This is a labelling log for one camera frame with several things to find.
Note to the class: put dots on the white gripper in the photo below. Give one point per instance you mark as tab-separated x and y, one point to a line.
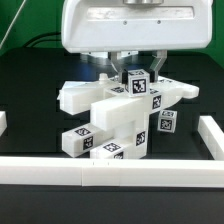
136	25

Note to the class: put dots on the white tagged cube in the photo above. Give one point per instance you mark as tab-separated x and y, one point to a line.
167	121
138	83

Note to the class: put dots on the white chair back frame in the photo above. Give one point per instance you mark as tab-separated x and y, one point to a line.
75	98

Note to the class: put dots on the white U-shaped obstacle wall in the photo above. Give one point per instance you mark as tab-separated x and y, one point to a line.
96	172

